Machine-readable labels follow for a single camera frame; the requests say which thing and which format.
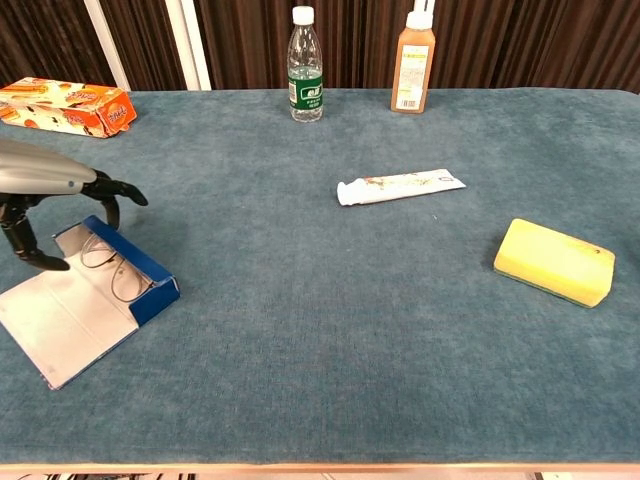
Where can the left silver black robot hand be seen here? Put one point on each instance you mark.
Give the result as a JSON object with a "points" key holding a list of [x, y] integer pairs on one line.
{"points": [[40, 172]]}

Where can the metal frame eyeglasses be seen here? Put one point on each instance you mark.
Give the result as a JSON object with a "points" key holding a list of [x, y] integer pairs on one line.
{"points": [[116, 272]]}

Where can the blue rectangular box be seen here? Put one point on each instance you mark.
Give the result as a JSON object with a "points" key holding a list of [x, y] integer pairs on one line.
{"points": [[65, 320]]}

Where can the orange biscuit box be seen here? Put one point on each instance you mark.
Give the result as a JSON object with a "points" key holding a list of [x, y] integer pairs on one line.
{"points": [[75, 107]]}

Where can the clear water bottle green label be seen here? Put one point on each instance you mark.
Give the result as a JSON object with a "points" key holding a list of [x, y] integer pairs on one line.
{"points": [[305, 90]]}

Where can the blue table cloth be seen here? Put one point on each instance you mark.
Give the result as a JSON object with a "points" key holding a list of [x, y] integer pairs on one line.
{"points": [[300, 350]]}

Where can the dark brown curtain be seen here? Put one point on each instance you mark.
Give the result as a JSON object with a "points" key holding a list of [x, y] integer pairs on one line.
{"points": [[350, 40]]}

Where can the white floral toothpaste tube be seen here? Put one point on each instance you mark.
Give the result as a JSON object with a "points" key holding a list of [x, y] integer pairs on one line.
{"points": [[400, 187]]}

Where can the brown juice bottle white cap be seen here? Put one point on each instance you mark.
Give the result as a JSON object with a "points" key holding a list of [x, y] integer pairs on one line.
{"points": [[412, 75]]}

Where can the yellow sponge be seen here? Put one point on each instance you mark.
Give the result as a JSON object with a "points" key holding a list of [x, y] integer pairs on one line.
{"points": [[555, 262]]}

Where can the thin white frame post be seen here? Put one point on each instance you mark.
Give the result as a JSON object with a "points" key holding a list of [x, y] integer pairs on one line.
{"points": [[107, 45]]}

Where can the wide white frame post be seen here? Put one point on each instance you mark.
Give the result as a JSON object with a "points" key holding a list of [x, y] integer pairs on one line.
{"points": [[189, 45]]}

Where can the white grooved frame post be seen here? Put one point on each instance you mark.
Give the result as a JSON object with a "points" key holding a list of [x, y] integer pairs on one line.
{"points": [[424, 5]]}

